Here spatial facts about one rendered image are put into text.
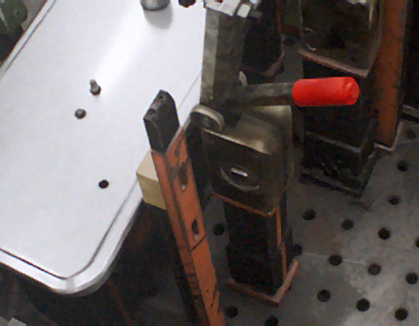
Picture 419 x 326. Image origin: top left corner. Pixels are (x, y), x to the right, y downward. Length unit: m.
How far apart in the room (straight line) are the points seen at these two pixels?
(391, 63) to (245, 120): 0.29
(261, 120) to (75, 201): 0.19
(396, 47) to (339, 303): 0.31
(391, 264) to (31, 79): 0.49
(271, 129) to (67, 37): 0.26
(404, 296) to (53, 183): 0.46
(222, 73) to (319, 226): 0.45
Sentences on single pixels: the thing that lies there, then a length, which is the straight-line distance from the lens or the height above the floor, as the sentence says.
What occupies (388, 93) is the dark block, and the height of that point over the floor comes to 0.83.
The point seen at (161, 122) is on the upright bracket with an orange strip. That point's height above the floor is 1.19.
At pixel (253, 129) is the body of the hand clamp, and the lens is 0.84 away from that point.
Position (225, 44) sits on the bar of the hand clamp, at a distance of 0.74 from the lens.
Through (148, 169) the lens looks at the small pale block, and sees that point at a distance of 0.81.
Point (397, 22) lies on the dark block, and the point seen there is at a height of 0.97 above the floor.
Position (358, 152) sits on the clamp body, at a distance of 1.12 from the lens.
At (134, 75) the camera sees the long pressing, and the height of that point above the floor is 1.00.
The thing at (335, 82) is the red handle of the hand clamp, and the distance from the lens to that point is 0.75.
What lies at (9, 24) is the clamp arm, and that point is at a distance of 1.03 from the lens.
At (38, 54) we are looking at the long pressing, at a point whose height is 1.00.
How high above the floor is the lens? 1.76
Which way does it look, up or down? 59 degrees down
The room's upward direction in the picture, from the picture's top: 10 degrees counter-clockwise
